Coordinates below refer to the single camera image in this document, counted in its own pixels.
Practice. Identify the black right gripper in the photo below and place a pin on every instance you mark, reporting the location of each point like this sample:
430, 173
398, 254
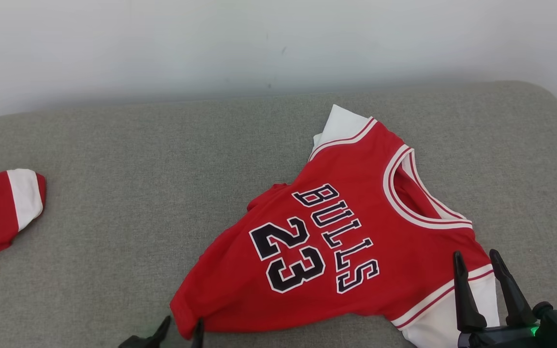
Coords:
496, 339

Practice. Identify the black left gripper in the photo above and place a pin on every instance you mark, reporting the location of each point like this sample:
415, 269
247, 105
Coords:
136, 342

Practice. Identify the red Bulls 23 jersey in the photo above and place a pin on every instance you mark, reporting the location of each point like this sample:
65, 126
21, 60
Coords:
385, 270

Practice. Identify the grey fabric sofa cushion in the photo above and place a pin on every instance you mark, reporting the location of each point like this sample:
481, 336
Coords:
138, 193

